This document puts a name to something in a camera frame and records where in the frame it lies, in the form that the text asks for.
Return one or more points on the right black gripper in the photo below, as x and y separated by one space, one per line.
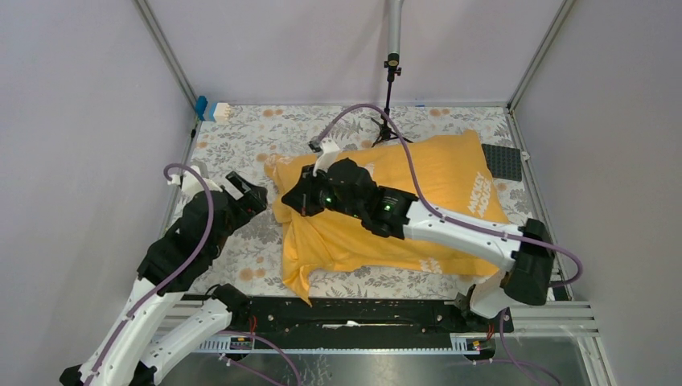
301 197

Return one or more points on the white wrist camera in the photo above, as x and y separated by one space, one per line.
192 182
327 151

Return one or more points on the white slotted cable duct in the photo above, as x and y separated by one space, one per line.
434 344

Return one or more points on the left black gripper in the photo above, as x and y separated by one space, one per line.
255 197

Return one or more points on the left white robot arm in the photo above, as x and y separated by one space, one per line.
127 355

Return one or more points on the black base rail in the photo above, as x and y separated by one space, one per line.
270 316

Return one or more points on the black tripod stand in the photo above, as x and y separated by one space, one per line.
386 133

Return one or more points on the dark grey building plate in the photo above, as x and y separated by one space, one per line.
503 162

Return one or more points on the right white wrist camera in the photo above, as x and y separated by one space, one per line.
327 151

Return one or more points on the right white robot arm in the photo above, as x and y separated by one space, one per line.
522 255

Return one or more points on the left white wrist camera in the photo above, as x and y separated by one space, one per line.
192 182

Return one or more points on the blue white box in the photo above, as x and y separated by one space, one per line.
206 110

